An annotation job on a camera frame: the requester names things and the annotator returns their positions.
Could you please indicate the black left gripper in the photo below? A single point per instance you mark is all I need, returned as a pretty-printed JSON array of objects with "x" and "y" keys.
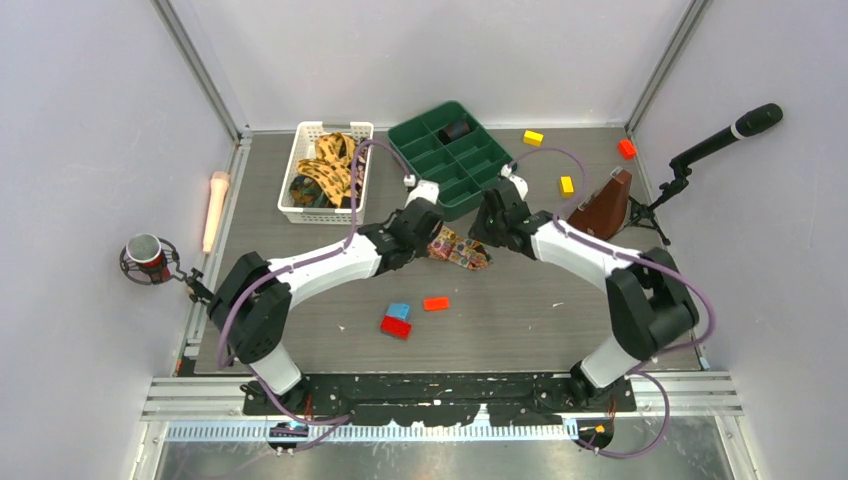
[{"x": 423, "y": 250}]

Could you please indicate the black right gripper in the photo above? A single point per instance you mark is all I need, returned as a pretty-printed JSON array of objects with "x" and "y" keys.
[{"x": 479, "y": 231}]

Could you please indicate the colourful shell pattern tie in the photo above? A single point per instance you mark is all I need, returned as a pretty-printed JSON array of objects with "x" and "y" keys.
[{"x": 467, "y": 253}]

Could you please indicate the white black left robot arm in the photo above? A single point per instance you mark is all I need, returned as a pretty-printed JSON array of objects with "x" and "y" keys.
[{"x": 251, "y": 305}]

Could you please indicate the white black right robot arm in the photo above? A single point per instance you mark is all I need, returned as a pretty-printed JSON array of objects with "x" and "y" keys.
[{"x": 649, "y": 306}]

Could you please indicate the green compartment tray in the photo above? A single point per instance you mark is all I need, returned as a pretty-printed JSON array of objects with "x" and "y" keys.
[{"x": 463, "y": 169}]

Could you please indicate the yellow block upright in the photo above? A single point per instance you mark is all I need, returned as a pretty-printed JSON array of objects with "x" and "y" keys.
[{"x": 566, "y": 186}]

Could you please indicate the small orange lego brick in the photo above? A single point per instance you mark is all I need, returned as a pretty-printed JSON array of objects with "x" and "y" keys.
[{"x": 436, "y": 303}]

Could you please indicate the blue lego brick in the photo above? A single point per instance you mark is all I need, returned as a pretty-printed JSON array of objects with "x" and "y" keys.
[{"x": 399, "y": 311}]

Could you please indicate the yellow block near tray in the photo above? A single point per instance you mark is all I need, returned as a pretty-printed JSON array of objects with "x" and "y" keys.
[{"x": 533, "y": 138}]

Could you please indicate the dark floral rose tie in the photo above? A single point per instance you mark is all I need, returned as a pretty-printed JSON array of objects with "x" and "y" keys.
[{"x": 360, "y": 158}]

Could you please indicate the red lego brick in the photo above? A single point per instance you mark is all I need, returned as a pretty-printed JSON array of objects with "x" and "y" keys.
[{"x": 395, "y": 327}]

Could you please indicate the rolled dark striped tie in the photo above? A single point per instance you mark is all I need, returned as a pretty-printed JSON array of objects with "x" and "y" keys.
[{"x": 453, "y": 131}]

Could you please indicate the yellow beetle pattern tie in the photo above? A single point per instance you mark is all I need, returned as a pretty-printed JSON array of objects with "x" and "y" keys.
[{"x": 330, "y": 167}]

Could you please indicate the brown wooden metronome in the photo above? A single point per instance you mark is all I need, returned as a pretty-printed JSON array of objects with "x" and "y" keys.
[{"x": 603, "y": 213}]

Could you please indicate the white perforated plastic basket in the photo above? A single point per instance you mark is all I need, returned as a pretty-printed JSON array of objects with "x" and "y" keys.
[{"x": 307, "y": 132}]

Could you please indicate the brown green leaf tie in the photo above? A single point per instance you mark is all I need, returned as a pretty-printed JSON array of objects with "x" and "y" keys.
[{"x": 305, "y": 192}]

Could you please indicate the black microphone tripod stand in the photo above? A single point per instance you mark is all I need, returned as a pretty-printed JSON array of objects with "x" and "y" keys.
[{"x": 644, "y": 215}]

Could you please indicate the orange red block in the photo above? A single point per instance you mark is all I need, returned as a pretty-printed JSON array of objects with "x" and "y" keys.
[{"x": 627, "y": 149}]

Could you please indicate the red silver studio microphone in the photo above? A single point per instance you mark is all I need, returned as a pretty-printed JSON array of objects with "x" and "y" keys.
[{"x": 150, "y": 260}]

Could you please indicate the black handheld microphone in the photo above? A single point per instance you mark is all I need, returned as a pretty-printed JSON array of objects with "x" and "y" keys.
[{"x": 752, "y": 123}]

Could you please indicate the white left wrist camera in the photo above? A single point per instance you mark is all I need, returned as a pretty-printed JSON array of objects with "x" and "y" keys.
[{"x": 421, "y": 189}]

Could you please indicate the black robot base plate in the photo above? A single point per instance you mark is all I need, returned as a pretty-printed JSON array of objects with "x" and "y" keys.
[{"x": 440, "y": 399}]

